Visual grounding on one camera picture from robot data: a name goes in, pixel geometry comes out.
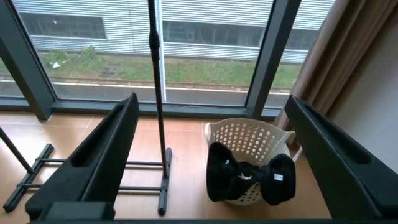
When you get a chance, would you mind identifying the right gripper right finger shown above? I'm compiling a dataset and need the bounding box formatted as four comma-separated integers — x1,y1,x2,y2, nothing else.
284,95,398,220

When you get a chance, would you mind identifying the white laundry basket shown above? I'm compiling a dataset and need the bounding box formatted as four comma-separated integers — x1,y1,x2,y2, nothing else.
204,117,303,206

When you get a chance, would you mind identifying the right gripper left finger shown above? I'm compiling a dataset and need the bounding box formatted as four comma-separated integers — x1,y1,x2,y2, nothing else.
25,92,141,221

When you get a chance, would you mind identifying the heap of clothes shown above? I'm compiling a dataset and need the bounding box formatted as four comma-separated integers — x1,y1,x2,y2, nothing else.
206,142,297,207

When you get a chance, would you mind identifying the black clothes rack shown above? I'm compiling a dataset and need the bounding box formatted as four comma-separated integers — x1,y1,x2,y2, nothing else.
0,0,173,217

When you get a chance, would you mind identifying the window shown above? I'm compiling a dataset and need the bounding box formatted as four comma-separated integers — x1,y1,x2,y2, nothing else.
0,0,336,121

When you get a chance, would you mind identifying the beige curtain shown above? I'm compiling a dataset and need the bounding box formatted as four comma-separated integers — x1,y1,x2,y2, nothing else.
272,0,398,147

